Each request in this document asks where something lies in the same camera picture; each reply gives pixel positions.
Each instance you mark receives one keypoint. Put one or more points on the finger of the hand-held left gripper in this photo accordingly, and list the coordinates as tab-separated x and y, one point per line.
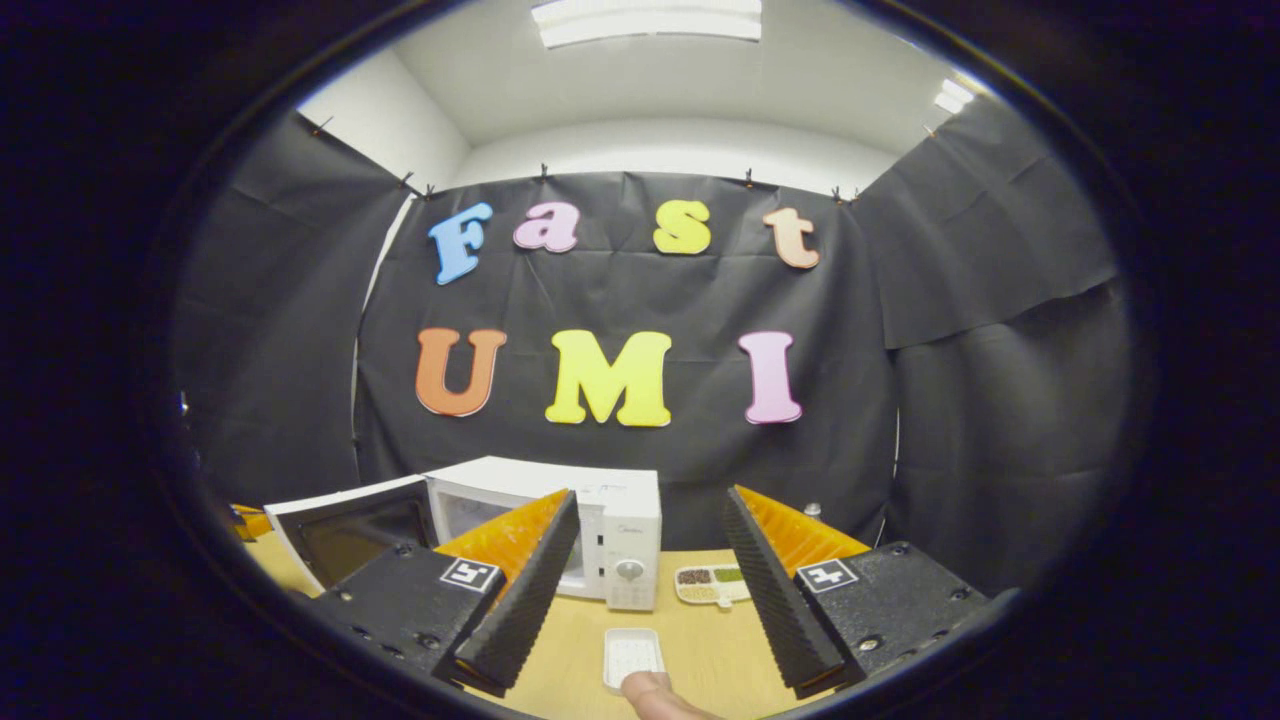
255	525

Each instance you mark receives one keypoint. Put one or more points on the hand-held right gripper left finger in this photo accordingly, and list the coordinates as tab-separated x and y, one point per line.
520	600

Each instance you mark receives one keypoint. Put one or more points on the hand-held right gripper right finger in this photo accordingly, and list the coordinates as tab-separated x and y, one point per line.
775	600

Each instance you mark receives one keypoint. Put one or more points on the white microwave oven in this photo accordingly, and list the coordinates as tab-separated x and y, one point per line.
620	520

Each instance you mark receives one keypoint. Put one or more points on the white divided dish of beans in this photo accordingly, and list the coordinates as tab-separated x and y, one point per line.
712	583

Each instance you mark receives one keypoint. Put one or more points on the small white rectangular plate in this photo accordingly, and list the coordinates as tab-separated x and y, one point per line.
630	655

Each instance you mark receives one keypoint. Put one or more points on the small ceiling light panel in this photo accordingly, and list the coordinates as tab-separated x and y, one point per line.
953	96

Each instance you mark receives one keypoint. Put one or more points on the long ceiling light panel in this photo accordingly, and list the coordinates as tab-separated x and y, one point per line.
645	20

